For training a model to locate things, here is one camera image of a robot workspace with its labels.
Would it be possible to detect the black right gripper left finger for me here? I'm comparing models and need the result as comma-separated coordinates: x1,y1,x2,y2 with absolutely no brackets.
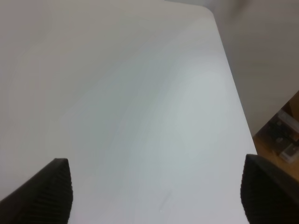
0,158,73,224

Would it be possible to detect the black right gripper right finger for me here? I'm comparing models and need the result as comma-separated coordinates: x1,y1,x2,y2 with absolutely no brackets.
240,154,299,224

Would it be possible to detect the dark clutter on floor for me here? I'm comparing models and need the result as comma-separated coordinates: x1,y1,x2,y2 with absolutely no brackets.
268,110,299,163

